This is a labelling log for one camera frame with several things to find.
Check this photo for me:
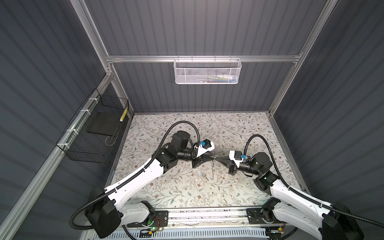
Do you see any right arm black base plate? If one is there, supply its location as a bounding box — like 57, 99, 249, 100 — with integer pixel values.
246, 207, 286, 226

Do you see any white tube in basket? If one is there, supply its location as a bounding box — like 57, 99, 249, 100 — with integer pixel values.
216, 75, 238, 83

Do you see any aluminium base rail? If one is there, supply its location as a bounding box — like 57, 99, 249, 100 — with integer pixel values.
83, 205, 328, 232

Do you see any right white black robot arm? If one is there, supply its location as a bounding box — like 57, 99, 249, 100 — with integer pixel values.
217, 151, 364, 240

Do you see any black wire basket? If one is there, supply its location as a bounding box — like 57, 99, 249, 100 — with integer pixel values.
57, 91, 130, 164

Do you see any white perforated vent strip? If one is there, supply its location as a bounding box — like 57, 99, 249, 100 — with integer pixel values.
89, 227, 268, 240

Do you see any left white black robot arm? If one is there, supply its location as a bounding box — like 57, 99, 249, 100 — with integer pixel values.
85, 131, 215, 239

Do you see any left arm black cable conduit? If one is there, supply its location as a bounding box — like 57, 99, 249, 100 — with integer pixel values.
68, 120, 201, 231

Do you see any yellow marker pen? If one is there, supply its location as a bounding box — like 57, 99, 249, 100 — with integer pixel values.
120, 108, 128, 122

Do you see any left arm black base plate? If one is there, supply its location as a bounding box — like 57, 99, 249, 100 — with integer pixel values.
127, 211, 169, 228

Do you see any black foam pad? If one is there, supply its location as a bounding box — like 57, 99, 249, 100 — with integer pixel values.
87, 113, 122, 137

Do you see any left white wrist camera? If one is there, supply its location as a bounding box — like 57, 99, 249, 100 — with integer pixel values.
194, 139, 215, 158

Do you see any white wire mesh basket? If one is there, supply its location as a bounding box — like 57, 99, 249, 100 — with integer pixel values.
173, 57, 242, 85

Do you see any grey key on green tag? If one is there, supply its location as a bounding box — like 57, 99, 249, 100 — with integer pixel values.
202, 173, 209, 181

